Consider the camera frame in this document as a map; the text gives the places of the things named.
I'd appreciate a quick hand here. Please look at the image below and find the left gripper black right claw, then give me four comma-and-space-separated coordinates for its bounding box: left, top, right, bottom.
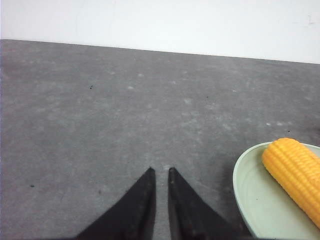
168, 167, 252, 240

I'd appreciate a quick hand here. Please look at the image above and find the light green plate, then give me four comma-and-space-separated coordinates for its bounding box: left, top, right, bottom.
232, 142, 320, 240

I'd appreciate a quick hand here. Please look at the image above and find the left gripper black left claw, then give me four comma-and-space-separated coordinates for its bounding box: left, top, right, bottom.
76, 167, 156, 240

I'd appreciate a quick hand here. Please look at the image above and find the yellow corn cob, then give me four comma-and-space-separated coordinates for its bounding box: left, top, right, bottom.
262, 138, 320, 227

